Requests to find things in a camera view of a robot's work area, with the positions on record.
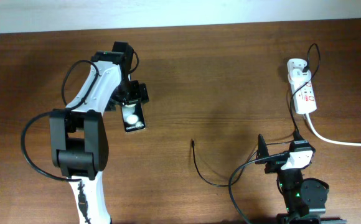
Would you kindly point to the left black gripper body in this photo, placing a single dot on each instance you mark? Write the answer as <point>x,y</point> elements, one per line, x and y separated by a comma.
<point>129,91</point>

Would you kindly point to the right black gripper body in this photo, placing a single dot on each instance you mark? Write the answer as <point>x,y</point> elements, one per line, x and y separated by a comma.
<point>274,165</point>

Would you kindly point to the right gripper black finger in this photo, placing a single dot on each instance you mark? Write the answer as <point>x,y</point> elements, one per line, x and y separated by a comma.
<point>297,136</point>
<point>262,151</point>

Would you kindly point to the black smartphone with lit screen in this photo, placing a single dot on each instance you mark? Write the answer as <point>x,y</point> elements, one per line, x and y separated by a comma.
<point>133,118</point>

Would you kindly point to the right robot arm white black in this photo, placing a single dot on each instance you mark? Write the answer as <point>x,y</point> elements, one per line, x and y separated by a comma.
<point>305,199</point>

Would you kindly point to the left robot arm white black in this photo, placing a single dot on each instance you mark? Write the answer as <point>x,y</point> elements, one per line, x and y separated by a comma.
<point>79,142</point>

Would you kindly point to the white power strip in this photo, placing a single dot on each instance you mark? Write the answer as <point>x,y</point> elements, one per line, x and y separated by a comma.
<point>304,99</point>

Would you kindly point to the white wall charger adapter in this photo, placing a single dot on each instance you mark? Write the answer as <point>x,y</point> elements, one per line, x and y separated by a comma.
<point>296,75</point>

